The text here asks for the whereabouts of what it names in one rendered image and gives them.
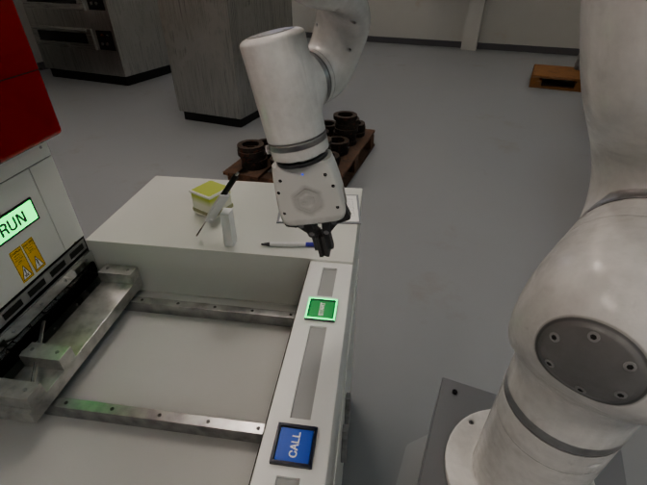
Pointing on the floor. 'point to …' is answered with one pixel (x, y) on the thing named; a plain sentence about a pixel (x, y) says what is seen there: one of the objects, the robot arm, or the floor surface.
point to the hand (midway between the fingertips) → (323, 242)
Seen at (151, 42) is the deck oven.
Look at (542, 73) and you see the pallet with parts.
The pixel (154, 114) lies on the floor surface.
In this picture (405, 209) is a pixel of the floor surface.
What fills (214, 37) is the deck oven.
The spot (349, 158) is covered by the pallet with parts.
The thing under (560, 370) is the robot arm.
